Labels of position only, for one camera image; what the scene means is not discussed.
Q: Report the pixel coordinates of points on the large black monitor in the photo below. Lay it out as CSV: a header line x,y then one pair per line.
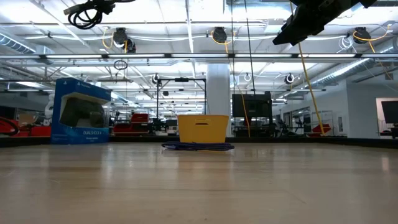
x,y
252,105

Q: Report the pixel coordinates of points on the dark wall monitor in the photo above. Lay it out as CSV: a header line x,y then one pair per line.
x,y
391,112

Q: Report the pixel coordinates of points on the white building column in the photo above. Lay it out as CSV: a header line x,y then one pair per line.
x,y
219,90

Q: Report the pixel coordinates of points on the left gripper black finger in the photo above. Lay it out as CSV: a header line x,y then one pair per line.
x,y
107,7

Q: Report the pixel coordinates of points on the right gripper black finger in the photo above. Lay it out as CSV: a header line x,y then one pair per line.
x,y
301,28

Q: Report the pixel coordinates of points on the silver ventilation duct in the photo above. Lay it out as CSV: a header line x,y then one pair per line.
x,y
342,73

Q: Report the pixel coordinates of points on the blue DualSense controller box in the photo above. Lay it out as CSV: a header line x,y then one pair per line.
x,y
62,93

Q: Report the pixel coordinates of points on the yellow plastic bin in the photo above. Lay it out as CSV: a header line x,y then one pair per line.
x,y
202,133

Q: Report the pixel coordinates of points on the red tool box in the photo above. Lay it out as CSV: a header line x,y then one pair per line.
x,y
140,118

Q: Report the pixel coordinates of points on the black metal stand frame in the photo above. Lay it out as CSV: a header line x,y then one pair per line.
x,y
181,79

